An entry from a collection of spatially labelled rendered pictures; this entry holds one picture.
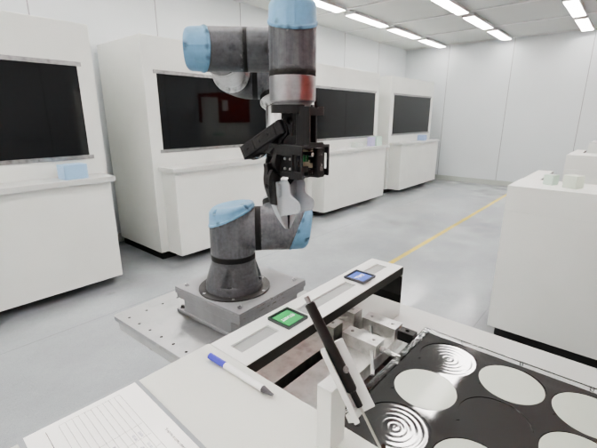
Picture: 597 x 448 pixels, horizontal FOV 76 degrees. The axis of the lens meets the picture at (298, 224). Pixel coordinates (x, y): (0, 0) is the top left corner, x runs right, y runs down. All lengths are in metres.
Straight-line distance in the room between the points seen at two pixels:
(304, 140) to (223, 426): 0.42
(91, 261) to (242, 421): 2.90
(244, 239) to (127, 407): 0.49
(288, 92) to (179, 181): 3.02
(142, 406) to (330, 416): 0.26
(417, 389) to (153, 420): 0.41
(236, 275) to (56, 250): 2.39
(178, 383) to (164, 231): 3.27
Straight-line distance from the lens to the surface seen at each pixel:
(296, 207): 0.64
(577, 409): 0.79
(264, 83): 1.09
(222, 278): 0.99
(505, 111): 8.67
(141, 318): 1.13
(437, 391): 0.73
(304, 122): 0.61
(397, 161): 6.98
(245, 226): 0.94
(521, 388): 0.79
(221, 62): 0.73
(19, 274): 3.24
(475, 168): 8.84
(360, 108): 6.12
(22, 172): 3.34
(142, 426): 0.57
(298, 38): 0.62
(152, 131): 3.69
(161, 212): 3.79
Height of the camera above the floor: 1.34
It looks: 16 degrees down
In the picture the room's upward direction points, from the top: straight up
